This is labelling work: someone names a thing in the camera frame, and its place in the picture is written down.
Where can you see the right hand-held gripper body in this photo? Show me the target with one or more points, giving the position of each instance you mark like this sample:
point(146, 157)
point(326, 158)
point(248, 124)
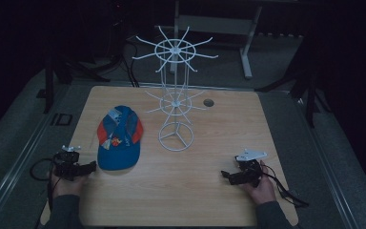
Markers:
point(249, 168)

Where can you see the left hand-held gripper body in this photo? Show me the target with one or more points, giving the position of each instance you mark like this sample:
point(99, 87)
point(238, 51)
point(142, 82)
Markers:
point(66, 162)

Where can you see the blue and orange cap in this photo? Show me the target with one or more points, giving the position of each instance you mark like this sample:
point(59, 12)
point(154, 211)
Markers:
point(118, 152)

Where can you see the person's left hand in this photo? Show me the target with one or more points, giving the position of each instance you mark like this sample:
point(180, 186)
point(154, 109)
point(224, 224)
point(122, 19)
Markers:
point(66, 187)

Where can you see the person's right hand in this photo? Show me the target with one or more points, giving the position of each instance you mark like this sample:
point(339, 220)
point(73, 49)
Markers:
point(263, 190)

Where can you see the grey round table grommet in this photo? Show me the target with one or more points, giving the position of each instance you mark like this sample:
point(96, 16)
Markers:
point(208, 102)

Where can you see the black metal stand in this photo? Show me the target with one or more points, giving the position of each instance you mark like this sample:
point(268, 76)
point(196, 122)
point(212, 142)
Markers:
point(310, 95)
point(49, 82)

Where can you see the black square floor frame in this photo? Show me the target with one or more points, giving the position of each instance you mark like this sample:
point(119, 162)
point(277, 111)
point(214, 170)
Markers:
point(63, 119)

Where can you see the white metal desk frame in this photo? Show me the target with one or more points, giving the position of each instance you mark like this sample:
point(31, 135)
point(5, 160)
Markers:
point(246, 47)

